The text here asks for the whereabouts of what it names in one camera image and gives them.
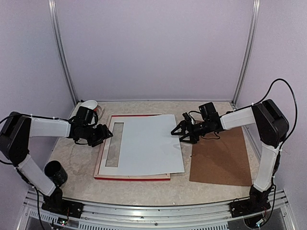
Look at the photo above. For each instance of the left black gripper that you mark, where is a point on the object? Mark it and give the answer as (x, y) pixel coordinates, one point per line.
(100, 138)

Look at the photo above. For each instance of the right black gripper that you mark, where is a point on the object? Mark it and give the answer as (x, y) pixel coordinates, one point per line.
(183, 123)

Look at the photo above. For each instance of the cat and books photo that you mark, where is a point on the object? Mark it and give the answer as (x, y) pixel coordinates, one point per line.
(147, 146)

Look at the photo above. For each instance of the wooden red picture frame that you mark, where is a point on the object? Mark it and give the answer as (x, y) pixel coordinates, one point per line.
(144, 178)

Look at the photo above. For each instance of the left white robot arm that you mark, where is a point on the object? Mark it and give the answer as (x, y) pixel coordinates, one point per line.
(18, 132)

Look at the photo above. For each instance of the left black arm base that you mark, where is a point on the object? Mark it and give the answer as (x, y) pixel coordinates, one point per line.
(56, 204)

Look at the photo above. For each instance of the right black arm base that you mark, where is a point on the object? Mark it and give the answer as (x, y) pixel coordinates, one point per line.
(257, 202)

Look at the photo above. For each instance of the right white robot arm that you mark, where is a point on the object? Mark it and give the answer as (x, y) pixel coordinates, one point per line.
(271, 124)

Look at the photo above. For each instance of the grey round plate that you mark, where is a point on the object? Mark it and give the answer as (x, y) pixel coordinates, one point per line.
(100, 111)

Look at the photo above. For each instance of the orange white bowl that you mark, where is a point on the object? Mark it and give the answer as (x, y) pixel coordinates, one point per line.
(91, 104)

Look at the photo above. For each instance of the brown cardboard backing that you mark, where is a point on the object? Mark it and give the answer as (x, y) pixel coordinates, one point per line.
(221, 161)

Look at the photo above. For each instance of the black cylindrical cup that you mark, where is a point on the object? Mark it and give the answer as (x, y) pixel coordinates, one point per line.
(56, 173)

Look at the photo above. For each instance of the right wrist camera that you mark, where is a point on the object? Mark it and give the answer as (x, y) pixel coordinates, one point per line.
(207, 111)

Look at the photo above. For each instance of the aluminium front rail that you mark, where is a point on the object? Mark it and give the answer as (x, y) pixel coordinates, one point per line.
(102, 216)

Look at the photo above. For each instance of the left aluminium post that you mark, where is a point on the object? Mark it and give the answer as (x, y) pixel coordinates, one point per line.
(61, 52)

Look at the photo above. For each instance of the aluminium post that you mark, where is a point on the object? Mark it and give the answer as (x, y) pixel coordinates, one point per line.
(248, 50)
(61, 52)

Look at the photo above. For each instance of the right aluminium post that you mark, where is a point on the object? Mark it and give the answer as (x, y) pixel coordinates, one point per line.
(248, 50)

